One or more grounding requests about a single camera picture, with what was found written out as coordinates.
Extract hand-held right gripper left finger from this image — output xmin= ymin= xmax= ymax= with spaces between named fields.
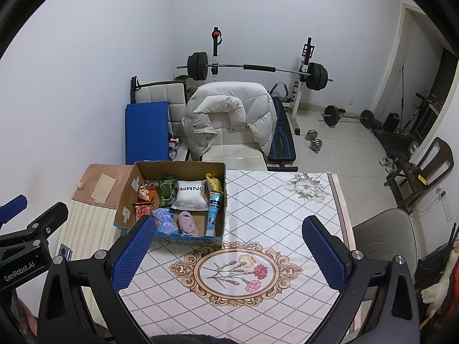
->
xmin=37 ymin=216 xmax=157 ymax=344

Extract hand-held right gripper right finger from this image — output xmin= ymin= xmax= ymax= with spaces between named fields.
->
xmin=302 ymin=216 xmax=420 ymax=344

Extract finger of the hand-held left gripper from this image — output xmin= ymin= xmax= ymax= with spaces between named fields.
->
xmin=0 ymin=202 xmax=69 ymax=255
xmin=0 ymin=194 xmax=28 ymax=228

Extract red snack packet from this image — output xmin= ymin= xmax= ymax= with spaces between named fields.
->
xmin=133 ymin=201 xmax=155 ymax=221

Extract blue soft packet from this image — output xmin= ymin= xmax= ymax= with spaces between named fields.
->
xmin=152 ymin=208 xmax=178 ymax=233

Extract mauve socks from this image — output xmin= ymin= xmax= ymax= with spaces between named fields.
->
xmin=178 ymin=211 xmax=199 ymax=237

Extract orange snack packet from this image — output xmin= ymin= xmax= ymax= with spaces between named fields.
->
xmin=138 ymin=181 xmax=158 ymax=203

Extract green snack packet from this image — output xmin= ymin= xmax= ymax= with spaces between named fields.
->
xmin=155 ymin=176 xmax=179 ymax=208

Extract white soft packet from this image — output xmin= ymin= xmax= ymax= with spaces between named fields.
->
xmin=171 ymin=181 xmax=210 ymax=211

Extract long blue yellow packet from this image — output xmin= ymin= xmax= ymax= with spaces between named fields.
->
xmin=206 ymin=191 xmax=225 ymax=237

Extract cardboard box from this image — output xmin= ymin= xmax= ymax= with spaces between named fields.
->
xmin=114 ymin=161 xmax=227 ymax=246

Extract clear bag with yellow item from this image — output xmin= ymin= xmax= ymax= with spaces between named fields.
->
xmin=205 ymin=173 xmax=223 ymax=191

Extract brown cardboard sheet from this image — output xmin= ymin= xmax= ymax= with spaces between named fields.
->
xmin=72 ymin=164 xmax=135 ymax=210

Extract tan paper piece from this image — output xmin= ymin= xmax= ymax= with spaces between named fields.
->
xmin=91 ymin=174 xmax=116 ymax=203

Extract grey shell chair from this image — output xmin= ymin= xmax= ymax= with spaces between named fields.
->
xmin=351 ymin=208 xmax=418 ymax=344

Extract dark fuzzy cloth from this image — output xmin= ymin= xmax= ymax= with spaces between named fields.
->
xmin=151 ymin=334 xmax=234 ymax=344

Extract black antenna device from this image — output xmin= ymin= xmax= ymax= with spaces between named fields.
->
xmin=416 ymin=223 xmax=459 ymax=289

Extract red white small box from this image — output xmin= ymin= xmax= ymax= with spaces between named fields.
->
xmin=168 ymin=137 xmax=187 ymax=160

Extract white goose plush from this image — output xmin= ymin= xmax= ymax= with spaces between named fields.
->
xmin=421 ymin=244 xmax=459 ymax=316

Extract black blue weight bench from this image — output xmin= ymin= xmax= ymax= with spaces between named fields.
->
xmin=267 ymin=97 xmax=299 ymax=172

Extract blue folded mat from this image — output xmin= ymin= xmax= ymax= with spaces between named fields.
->
xmin=125 ymin=101 xmax=170 ymax=165

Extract cream leather chair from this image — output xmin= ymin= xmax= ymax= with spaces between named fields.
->
xmin=186 ymin=115 xmax=268 ymax=173

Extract short barbell with black plates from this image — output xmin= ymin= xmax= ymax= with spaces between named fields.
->
xmin=321 ymin=105 xmax=375 ymax=130

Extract black speaker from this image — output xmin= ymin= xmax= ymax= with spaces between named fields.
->
xmin=382 ymin=113 xmax=400 ymax=132

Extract dark wooden chair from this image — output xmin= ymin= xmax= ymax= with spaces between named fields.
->
xmin=385 ymin=137 xmax=454 ymax=216

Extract cream padded panel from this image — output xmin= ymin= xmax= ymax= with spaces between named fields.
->
xmin=136 ymin=82 xmax=187 ymax=140

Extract white barbell rack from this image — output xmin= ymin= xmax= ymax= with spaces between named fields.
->
xmin=211 ymin=27 xmax=316 ymax=137

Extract black exercise machine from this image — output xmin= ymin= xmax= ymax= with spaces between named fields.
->
xmin=400 ymin=93 xmax=442 ymax=144

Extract white puffer jacket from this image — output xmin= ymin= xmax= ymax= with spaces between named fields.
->
xmin=182 ymin=82 xmax=277 ymax=162

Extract long barbell with black plates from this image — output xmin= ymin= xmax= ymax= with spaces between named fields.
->
xmin=177 ymin=52 xmax=333 ymax=91

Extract white wall socket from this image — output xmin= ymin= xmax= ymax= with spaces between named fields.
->
xmin=434 ymin=184 xmax=452 ymax=219

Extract black metal bar frame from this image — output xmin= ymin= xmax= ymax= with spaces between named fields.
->
xmin=130 ymin=76 xmax=187 ymax=104

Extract cream door frame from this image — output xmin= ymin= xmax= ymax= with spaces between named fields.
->
xmin=371 ymin=3 xmax=459 ymax=158

